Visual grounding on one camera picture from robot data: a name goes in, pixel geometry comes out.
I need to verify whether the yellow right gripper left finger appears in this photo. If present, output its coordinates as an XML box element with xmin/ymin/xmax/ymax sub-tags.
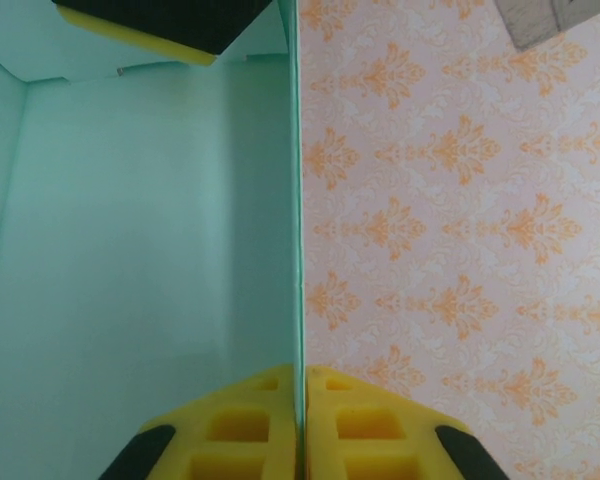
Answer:
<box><xmin>97</xmin><ymin>363</ymin><xmax>301</xmax><ymax>480</ymax></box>

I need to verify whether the teal and white paper box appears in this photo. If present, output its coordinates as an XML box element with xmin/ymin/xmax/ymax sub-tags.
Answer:
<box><xmin>0</xmin><ymin>0</ymin><xmax>306</xmax><ymax>480</ymax></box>

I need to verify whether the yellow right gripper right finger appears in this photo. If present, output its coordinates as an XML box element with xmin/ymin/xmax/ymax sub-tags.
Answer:
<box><xmin>304</xmin><ymin>364</ymin><xmax>506</xmax><ymax>480</ymax></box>

